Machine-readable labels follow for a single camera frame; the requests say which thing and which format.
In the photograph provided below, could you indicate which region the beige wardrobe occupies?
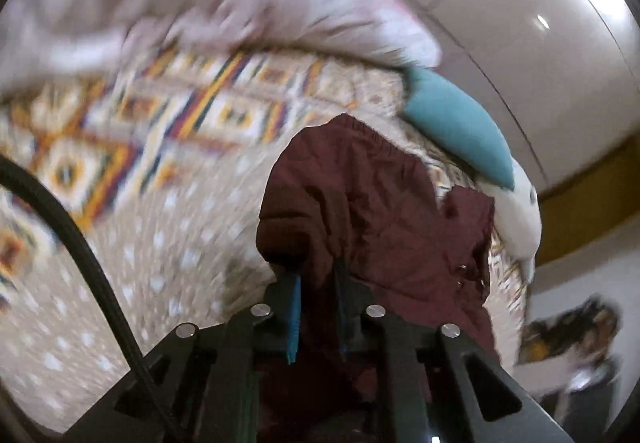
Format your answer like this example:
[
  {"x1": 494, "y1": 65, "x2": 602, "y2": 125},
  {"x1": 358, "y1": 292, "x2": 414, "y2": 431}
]
[{"x1": 390, "y1": 0, "x2": 640, "y2": 204}]

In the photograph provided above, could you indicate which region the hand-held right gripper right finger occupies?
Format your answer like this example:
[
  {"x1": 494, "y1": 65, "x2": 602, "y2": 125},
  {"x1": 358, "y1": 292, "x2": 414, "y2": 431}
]
[{"x1": 332, "y1": 257, "x2": 576, "y2": 443}]

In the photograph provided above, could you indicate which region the maroon padded jacket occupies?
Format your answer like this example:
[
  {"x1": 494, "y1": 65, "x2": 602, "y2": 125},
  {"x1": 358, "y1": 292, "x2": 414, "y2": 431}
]
[{"x1": 255, "y1": 113, "x2": 501, "y2": 443}]

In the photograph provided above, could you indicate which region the white pillow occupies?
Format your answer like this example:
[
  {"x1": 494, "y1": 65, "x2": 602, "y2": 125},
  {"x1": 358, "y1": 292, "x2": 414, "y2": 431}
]
[{"x1": 482, "y1": 158, "x2": 543, "y2": 281}]

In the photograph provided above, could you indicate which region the shelf with clothes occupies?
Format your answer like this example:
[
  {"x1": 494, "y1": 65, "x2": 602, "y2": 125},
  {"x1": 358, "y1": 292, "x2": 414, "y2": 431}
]
[{"x1": 517, "y1": 294, "x2": 622, "y2": 396}]

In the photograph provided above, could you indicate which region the black cable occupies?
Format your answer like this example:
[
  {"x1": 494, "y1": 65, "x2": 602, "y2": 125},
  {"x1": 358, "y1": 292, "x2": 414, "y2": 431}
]
[{"x1": 0, "y1": 156, "x2": 183, "y2": 443}]

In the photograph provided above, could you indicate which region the patterned bedspread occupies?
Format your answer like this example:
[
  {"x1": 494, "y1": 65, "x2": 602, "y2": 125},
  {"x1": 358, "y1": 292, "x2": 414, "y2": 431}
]
[{"x1": 0, "y1": 43, "x2": 531, "y2": 434}]

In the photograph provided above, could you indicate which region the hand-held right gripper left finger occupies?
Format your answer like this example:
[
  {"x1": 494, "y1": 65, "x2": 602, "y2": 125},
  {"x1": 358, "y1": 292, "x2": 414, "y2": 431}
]
[{"x1": 65, "y1": 270, "x2": 303, "y2": 443}]

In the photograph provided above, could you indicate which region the teal pillow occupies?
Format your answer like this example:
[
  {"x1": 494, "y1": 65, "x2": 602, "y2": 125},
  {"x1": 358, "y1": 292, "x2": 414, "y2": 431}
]
[{"x1": 402, "y1": 66, "x2": 517, "y2": 189}]

